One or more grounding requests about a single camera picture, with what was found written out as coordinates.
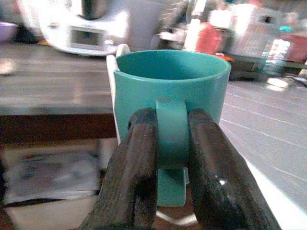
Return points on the white kitchen cooking machine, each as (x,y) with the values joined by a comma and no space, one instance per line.
(91,36)

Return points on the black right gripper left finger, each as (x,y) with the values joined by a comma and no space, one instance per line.
(129,182)

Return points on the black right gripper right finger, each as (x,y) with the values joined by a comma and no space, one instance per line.
(220,182)

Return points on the teal mug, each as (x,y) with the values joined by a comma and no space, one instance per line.
(168,83)

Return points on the red container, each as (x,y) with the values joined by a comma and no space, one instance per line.
(211,38)

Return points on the white mug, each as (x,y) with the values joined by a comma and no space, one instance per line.
(111,79)

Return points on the small purple plastic bowl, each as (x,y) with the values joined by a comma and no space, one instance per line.
(7,32)

